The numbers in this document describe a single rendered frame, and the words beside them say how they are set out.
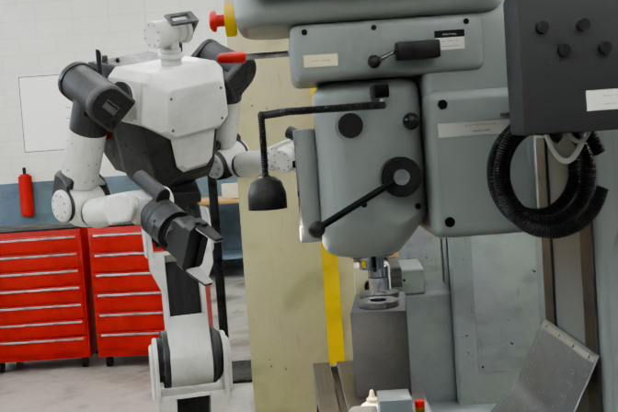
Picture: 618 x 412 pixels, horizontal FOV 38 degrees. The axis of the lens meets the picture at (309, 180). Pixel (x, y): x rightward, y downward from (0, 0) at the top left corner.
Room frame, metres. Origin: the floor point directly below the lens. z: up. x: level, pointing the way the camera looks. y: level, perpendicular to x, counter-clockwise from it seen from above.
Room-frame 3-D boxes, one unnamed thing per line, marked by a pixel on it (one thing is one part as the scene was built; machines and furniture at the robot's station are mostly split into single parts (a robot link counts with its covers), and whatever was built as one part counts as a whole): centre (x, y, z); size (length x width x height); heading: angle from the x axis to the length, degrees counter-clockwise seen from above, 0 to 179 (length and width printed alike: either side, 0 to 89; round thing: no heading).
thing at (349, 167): (1.66, -0.11, 1.47); 0.21 x 0.19 x 0.32; 2
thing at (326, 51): (1.66, -0.15, 1.68); 0.34 x 0.24 x 0.10; 92
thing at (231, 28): (1.66, 0.12, 1.76); 0.06 x 0.02 x 0.06; 2
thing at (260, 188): (1.64, 0.08, 1.44); 0.07 x 0.07 x 0.06
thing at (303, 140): (1.66, 0.00, 1.45); 0.04 x 0.04 x 0.21; 2
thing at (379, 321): (2.00, -0.14, 1.06); 0.22 x 0.12 x 0.20; 174
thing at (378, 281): (2.04, -0.14, 1.19); 0.05 x 0.05 x 0.05
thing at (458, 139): (1.67, -0.30, 1.47); 0.24 x 0.19 x 0.26; 2
